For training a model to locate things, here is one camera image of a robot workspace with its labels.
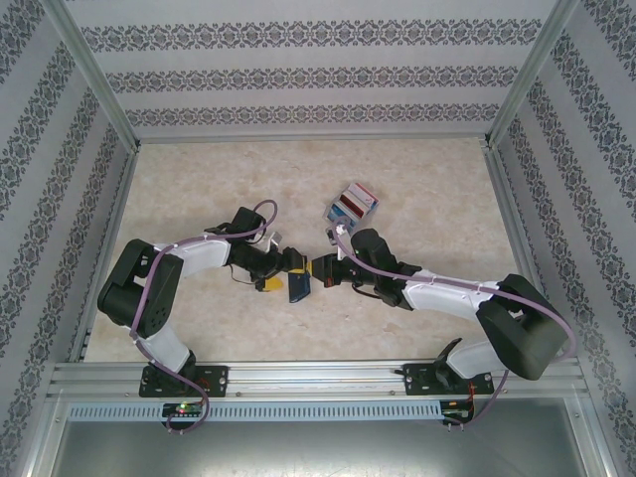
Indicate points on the dark blue leather card holder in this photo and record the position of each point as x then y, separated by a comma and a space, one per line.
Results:
299, 289

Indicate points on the clear plastic card box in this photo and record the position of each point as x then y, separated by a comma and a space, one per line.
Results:
358, 221

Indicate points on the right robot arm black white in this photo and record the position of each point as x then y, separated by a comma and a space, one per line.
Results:
437, 298

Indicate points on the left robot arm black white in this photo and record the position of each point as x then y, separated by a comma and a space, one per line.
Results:
199, 258

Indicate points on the blue white card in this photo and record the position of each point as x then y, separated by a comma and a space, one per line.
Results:
344, 212

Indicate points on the left controller circuit board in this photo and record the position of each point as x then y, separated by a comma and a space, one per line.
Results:
184, 409

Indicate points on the controller circuit board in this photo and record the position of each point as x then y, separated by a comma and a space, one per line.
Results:
184, 409
457, 411

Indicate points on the grey sheet metal panel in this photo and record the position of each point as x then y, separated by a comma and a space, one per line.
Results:
318, 447

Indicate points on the right controller circuit board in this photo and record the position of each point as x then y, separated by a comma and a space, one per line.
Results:
457, 411

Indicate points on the long aluminium base rail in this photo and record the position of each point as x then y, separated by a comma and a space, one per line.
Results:
318, 378

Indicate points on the left side aluminium rail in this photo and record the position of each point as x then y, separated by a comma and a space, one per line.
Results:
121, 199

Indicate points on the right side aluminium rail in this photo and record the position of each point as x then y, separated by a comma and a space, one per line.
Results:
507, 199

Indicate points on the left upright aluminium post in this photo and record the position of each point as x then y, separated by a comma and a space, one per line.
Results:
97, 74

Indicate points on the upright aluminium post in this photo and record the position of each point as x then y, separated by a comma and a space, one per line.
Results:
97, 74
529, 74

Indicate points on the right upright aluminium post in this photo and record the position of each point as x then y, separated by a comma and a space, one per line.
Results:
529, 74

